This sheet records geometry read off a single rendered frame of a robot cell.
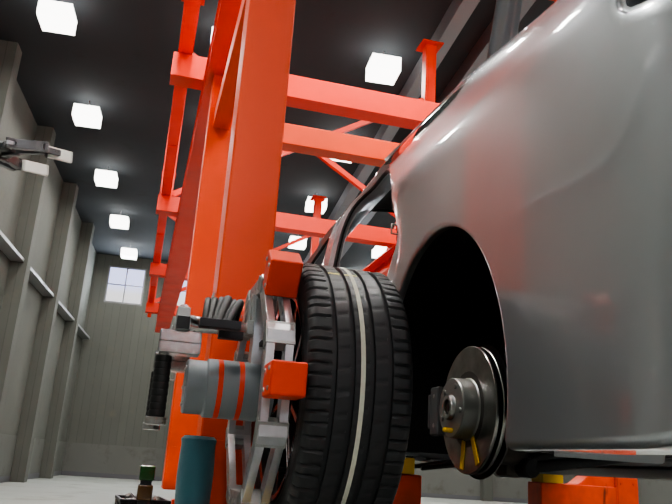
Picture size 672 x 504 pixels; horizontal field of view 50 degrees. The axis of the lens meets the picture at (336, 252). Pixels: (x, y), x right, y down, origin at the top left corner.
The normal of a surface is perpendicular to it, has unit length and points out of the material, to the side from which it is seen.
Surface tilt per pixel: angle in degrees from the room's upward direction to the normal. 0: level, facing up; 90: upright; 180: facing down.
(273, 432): 90
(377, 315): 60
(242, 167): 90
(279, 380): 90
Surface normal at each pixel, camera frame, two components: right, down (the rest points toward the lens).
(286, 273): 0.18, 0.33
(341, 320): 0.26, -0.65
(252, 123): 0.26, -0.26
